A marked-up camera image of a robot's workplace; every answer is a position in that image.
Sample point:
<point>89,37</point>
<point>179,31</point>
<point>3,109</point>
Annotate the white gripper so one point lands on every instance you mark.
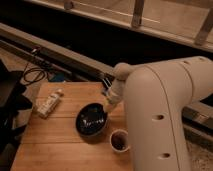
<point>114,94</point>

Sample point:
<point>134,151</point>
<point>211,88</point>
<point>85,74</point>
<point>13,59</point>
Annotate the dark ceramic bowl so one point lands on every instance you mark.
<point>91,119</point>

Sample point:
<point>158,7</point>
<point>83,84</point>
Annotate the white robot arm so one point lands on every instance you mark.
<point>154,95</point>

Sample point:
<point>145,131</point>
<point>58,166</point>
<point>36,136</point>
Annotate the white cup with dark liquid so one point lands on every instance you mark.
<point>119,141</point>

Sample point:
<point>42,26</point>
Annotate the blue small object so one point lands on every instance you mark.
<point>57,78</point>

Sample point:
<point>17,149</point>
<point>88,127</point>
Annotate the white small bottle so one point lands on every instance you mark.
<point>49,104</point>

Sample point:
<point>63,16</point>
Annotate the metal floor rail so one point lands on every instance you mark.
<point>95,54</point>

